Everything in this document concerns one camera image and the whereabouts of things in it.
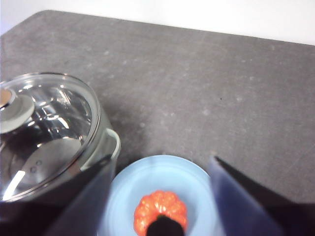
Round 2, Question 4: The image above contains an orange pumpkin with green stem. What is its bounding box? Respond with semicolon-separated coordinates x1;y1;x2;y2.
133;190;188;234

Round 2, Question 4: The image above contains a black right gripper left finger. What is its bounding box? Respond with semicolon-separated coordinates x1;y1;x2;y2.
0;154;113;236

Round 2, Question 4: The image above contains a glass lid with green knob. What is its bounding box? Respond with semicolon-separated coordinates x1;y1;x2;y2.
0;72;102;203

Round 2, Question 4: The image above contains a pale green electric steamer pot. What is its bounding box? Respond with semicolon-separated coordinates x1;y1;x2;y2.
78;105;122;174

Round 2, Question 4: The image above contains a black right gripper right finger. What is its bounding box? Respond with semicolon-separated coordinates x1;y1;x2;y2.
209;155;315;236

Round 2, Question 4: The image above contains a blue round plate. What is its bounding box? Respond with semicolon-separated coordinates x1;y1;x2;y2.
98;154;222;236

